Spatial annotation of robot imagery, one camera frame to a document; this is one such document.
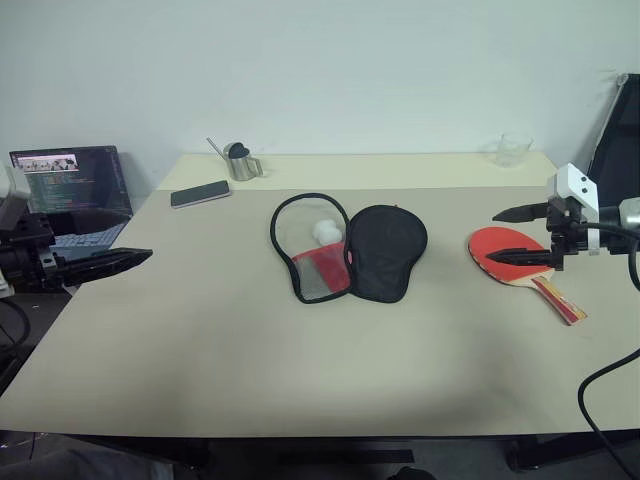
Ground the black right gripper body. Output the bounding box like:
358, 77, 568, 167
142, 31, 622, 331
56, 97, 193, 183
544, 197, 592, 272

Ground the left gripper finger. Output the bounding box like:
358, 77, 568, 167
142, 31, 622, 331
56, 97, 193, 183
62, 247, 154, 269
63, 253, 153, 288

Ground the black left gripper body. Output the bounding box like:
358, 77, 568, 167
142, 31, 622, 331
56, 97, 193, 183
0, 212, 69, 294

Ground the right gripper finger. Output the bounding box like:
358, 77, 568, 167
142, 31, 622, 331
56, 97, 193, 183
485, 246, 555, 270
491, 201, 550, 224

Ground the red table tennis paddle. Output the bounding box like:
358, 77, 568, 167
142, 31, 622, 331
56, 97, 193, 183
467, 226, 588, 327

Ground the clear glass beaker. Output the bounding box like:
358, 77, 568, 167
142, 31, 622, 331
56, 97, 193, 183
493, 131, 534, 169

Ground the open laptop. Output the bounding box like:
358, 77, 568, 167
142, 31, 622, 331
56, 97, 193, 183
8, 145, 135, 264

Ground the black smartphone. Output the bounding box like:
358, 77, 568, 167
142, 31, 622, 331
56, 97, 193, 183
169, 180, 233, 210

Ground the black stand with silver bar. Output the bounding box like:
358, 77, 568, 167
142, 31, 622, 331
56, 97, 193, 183
585, 73, 640, 209

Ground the metal straw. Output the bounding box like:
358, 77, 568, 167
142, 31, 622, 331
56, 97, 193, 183
206, 136, 233, 159

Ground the stainless steel cup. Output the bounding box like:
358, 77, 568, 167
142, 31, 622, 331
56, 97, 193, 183
223, 142, 265, 182

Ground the dark rounded shape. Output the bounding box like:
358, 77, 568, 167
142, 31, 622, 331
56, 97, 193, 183
392, 465, 439, 480

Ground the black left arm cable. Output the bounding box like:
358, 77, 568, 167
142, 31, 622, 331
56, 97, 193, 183
0, 298, 32, 349

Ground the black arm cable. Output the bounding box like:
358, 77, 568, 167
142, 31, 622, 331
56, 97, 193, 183
0, 298, 32, 349
564, 219, 640, 480

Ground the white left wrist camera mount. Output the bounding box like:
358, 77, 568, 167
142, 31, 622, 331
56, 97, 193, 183
0, 164, 32, 232

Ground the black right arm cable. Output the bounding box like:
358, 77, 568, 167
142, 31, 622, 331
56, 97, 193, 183
564, 219, 640, 480

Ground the black table frame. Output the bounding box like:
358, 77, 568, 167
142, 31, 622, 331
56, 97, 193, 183
74, 433, 640, 472

